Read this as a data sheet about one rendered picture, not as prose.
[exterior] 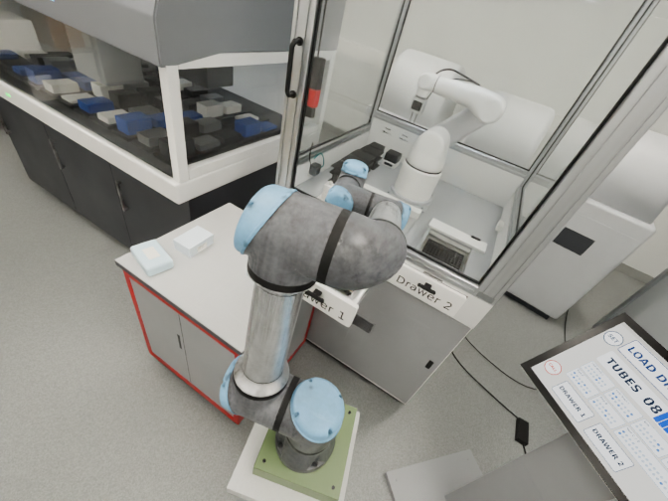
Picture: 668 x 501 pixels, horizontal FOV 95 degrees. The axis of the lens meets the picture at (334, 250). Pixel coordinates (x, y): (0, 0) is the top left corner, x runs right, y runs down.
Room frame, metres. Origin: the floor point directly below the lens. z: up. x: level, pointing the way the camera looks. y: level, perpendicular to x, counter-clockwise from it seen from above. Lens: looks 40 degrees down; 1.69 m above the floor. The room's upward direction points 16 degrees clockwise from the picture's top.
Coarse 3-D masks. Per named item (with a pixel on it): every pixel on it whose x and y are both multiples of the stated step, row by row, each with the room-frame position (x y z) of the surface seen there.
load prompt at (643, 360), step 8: (632, 344) 0.61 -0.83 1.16; (640, 344) 0.61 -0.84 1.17; (624, 352) 0.60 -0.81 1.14; (632, 352) 0.59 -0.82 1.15; (640, 352) 0.59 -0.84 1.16; (648, 352) 0.59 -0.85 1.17; (632, 360) 0.57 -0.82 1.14; (640, 360) 0.57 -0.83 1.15; (648, 360) 0.57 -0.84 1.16; (656, 360) 0.57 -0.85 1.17; (640, 368) 0.56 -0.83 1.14; (648, 368) 0.55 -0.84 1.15; (656, 368) 0.55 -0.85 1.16; (664, 368) 0.55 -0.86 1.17; (648, 376) 0.54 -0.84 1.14; (656, 376) 0.53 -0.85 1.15; (664, 376) 0.53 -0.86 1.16; (656, 384) 0.52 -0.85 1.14; (664, 384) 0.52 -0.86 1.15; (664, 392) 0.50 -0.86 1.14
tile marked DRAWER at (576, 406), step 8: (560, 384) 0.54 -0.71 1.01; (568, 384) 0.54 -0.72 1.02; (560, 392) 0.52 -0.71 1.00; (568, 392) 0.52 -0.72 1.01; (576, 392) 0.52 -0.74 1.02; (560, 400) 0.51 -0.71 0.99; (568, 400) 0.50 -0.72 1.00; (576, 400) 0.50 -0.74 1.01; (568, 408) 0.49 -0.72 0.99; (576, 408) 0.48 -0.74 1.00; (584, 408) 0.48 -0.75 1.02; (576, 416) 0.47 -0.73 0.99; (584, 416) 0.47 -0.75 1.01; (592, 416) 0.46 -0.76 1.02
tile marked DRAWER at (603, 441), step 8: (600, 424) 0.45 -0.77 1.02; (584, 432) 0.43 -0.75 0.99; (592, 432) 0.43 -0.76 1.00; (600, 432) 0.43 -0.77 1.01; (608, 432) 0.43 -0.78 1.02; (592, 440) 0.41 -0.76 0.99; (600, 440) 0.41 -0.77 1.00; (608, 440) 0.41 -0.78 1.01; (600, 448) 0.40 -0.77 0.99; (608, 448) 0.40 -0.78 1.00; (616, 448) 0.40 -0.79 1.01; (608, 456) 0.38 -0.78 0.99; (616, 456) 0.38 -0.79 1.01; (624, 456) 0.38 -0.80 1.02; (608, 464) 0.37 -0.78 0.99; (616, 464) 0.37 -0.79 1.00; (624, 464) 0.37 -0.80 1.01; (632, 464) 0.37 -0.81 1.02
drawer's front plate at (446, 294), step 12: (396, 276) 0.95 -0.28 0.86; (408, 276) 0.94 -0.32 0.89; (420, 276) 0.92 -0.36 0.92; (408, 288) 0.93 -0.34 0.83; (420, 288) 0.92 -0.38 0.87; (432, 288) 0.90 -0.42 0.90; (444, 288) 0.89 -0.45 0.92; (432, 300) 0.89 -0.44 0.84; (444, 300) 0.88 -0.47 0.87; (456, 300) 0.87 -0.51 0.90
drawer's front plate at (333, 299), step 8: (312, 288) 0.72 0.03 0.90; (320, 288) 0.71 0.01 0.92; (328, 288) 0.72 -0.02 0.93; (304, 296) 0.73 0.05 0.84; (320, 296) 0.71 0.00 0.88; (328, 296) 0.70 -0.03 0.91; (336, 296) 0.69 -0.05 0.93; (312, 304) 0.72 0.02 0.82; (320, 304) 0.71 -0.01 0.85; (328, 304) 0.70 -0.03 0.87; (336, 304) 0.69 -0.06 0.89; (344, 304) 0.68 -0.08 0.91; (352, 304) 0.68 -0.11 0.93; (328, 312) 0.70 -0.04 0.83; (336, 312) 0.69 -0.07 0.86; (344, 312) 0.68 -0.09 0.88; (352, 312) 0.67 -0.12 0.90; (344, 320) 0.67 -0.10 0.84; (352, 320) 0.67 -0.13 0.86
